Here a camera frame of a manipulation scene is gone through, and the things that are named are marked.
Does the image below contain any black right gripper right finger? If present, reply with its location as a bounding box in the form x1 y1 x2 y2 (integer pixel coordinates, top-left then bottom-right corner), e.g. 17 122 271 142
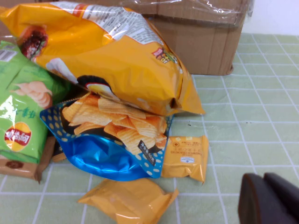
263 172 299 224

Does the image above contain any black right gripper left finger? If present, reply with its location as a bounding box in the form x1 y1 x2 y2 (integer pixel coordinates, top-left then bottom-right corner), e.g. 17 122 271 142
239 173 297 224

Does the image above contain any large yellow chip bag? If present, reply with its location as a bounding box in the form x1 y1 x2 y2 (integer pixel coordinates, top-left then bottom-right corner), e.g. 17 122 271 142
0 1 206 116

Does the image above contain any plain yellow snack packet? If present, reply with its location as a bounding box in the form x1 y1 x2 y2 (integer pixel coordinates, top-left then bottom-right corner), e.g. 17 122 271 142
78 178 179 224

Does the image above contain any black orange snack bag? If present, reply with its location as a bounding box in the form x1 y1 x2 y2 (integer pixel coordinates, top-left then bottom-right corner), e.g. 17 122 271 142
51 139 68 163

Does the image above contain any brown snack packet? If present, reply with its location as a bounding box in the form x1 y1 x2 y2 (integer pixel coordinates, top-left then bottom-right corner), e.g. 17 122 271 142
0 136 57 183

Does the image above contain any green checkered tablecloth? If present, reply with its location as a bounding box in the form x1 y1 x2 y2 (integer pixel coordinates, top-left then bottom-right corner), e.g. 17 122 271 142
0 32 299 224

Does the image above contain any printed yellow cracker packet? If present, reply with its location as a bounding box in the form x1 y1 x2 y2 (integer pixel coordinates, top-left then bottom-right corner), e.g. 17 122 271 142
160 134 210 184

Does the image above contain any blue shrimp chip bag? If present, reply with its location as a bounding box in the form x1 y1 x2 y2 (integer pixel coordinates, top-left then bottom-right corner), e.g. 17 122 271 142
39 92 175 182

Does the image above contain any taped cardboard box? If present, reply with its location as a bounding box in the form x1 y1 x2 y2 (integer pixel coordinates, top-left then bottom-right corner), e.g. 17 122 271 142
35 0 254 76

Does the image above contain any green chip bag with barcode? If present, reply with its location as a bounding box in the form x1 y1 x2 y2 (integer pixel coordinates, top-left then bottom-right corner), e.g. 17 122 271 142
0 39 71 164

